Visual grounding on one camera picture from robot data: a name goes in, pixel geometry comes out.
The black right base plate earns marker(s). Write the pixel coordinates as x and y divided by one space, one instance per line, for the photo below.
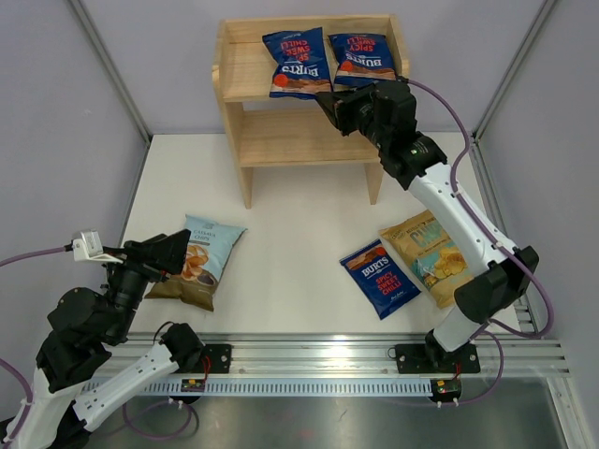
411 358

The aluminium mounting rail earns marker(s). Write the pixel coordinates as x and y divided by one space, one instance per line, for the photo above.
369 355

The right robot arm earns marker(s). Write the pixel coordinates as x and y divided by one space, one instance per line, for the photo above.
385 114

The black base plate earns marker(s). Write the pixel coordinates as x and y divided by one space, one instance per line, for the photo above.
214 357
411 358

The light blue cassava chips bag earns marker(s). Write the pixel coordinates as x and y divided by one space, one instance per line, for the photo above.
208 249

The wooden two-tier shelf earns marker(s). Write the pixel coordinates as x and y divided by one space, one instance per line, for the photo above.
259 133

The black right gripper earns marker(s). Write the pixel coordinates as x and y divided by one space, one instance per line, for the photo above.
341 112

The blue Burts chips bag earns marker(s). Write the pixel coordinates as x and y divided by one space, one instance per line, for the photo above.
362 59
302 69
379 278

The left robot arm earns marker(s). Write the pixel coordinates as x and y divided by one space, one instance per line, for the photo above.
56 412

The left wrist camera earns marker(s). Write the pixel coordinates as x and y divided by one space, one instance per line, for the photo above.
87 247

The tan kettle chips bag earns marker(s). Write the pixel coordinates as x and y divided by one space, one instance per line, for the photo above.
431 254

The white slotted cable duct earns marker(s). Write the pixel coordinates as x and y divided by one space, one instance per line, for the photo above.
291 387

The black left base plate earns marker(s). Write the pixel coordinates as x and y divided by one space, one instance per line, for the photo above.
214 357

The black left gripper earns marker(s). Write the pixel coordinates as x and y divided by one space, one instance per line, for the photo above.
164 253

